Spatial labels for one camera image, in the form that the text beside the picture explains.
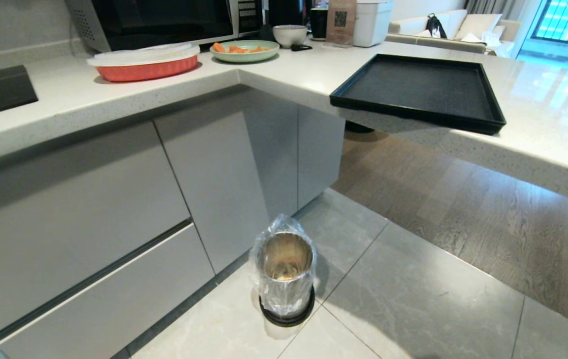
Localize metal trash bin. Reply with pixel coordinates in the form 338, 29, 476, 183
254, 231, 316, 328

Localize steel trash bin with liner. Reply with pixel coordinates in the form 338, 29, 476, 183
250, 214, 317, 317

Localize orange food scraps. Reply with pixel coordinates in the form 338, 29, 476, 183
213, 42, 271, 54

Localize black rectangular tray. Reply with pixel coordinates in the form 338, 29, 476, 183
329, 53, 507, 136

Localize red baking dish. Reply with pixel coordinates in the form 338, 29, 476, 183
96, 55, 199, 83

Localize grey narrow cabinet door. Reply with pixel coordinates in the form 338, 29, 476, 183
297, 105, 346, 209

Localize green plate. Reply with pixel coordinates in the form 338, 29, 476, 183
209, 40, 281, 63

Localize white ceramic bowl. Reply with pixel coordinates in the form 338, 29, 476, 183
273, 24, 308, 48

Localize black cup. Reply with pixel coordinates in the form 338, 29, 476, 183
310, 7, 329, 41

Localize brown paper bag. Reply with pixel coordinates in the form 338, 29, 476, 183
325, 0, 358, 48

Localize white appliance box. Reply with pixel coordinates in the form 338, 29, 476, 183
353, 0, 394, 48

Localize clear plastic lid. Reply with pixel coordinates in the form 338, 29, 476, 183
86, 42, 201, 67

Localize silver microwave oven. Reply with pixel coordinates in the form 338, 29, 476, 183
65, 0, 265, 53

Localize grey lower drawer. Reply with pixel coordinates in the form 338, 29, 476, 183
0, 223, 216, 359

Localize grey drawer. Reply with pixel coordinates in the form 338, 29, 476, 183
0, 120, 191, 350
0, 223, 216, 359

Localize black bag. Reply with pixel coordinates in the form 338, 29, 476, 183
426, 13, 448, 39

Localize grey upper drawer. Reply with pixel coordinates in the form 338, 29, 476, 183
0, 120, 191, 350

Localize beige sofa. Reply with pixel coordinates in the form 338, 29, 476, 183
385, 9, 521, 55

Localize white cushion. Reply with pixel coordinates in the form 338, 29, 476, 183
455, 13, 504, 41

